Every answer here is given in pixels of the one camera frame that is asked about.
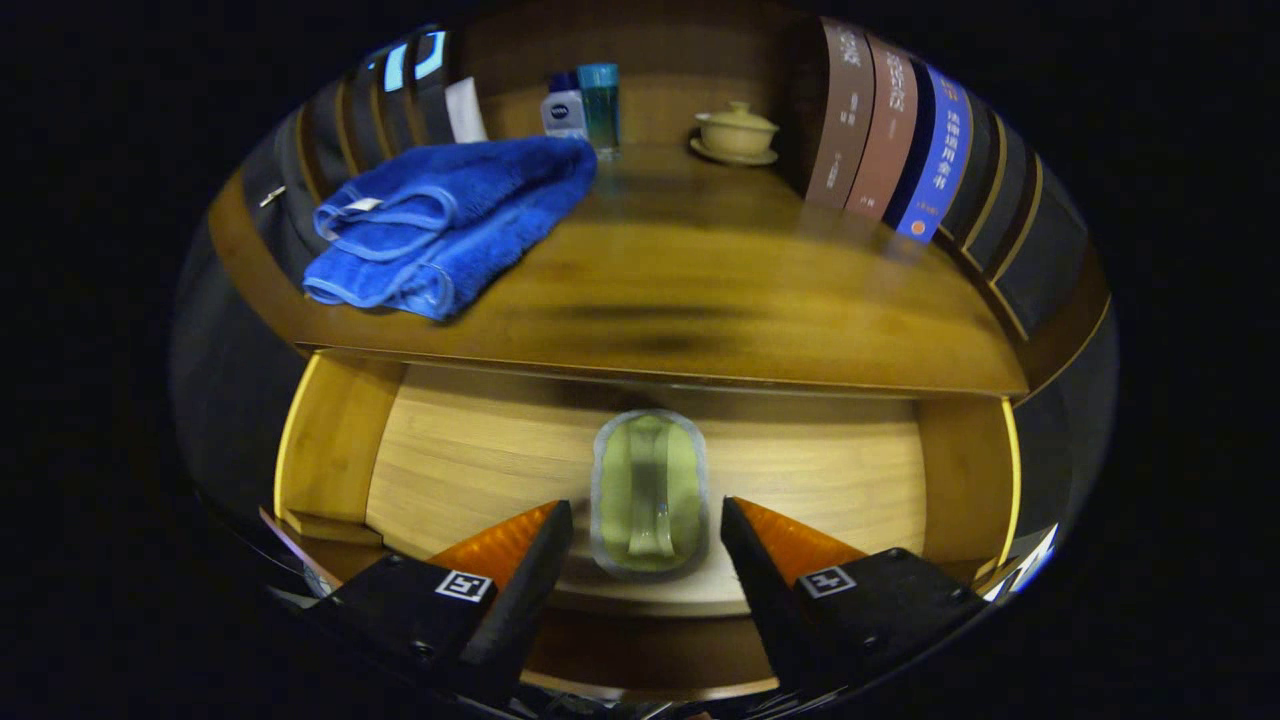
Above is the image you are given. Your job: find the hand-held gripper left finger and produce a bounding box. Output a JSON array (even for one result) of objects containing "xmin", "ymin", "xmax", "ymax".
[{"xmin": 300, "ymin": 500, "xmax": 575, "ymax": 701}]

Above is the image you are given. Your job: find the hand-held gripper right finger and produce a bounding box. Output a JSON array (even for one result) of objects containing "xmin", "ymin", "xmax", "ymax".
[{"xmin": 720, "ymin": 496, "xmax": 991, "ymax": 701}]

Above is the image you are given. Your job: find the wooden drawer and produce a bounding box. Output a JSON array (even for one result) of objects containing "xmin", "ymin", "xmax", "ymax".
[{"xmin": 275, "ymin": 350, "xmax": 1023, "ymax": 701}]

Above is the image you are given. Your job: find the pale green soap white dish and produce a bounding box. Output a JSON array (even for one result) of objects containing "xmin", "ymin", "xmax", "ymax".
[{"xmin": 590, "ymin": 408, "xmax": 711, "ymax": 578}]

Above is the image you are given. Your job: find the wooden countertop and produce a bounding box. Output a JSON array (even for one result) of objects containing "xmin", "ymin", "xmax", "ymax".
[{"xmin": 207, "ymin": 140, "xmax": 1031, "ymax": 399}]

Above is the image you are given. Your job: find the wooden cabinet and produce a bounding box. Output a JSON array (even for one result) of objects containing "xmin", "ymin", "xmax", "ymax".
[{"xmin": 205, "ymin": 10, "xmax": 1113, "ymax": 406}]

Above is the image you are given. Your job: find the black backdrop cloth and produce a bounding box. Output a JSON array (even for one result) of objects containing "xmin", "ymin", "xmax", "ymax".
[{"xmin": 168, "ymin": 25, "xmax": 1118, "ymax": 576}]

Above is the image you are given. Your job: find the blue folded towel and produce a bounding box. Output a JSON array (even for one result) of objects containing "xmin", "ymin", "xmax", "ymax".
[{"xmin": 302, "ymin": 136, "xmax": 599, "ymax": 322}]

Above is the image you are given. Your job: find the beige lidded teacup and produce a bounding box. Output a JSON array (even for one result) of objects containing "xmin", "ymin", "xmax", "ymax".
[{"xmin": 689, "ymin": 101, "xmax": 780, "ymax": 167}]

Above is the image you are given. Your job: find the blue book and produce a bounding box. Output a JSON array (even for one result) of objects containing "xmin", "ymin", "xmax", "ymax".
[{"xmin": 885, "ymin": 65, "xmax": 974, "ymax": 244}]

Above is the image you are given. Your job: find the reddish brown book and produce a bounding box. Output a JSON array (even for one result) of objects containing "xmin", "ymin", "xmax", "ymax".
[{"xmin": 845, "ymin": 35, "xmax": 919, "ymax": 221}]

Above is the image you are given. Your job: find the white bottle blue cap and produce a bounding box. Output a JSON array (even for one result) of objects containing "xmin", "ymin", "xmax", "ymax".
[{"xmin": 541, "ymin": 72, "xmax": 589, "ymax": 141}]

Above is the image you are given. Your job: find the white tube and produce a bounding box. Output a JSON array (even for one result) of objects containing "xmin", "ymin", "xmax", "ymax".
[{"xmin": 444, "ymin": 77, "xmax": 490, "ymax": 144}]

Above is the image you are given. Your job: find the dark brown book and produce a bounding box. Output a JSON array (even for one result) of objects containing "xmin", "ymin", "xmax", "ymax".
[{"xmin": 805, "ymin": 17, "xmax": 876, "ymax": 209}]

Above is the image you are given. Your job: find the teal bottle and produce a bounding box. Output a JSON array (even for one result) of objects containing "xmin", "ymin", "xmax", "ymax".
[{"xmin": 577, "ymin": 63, "xmax": 621, "ymax": 161}]

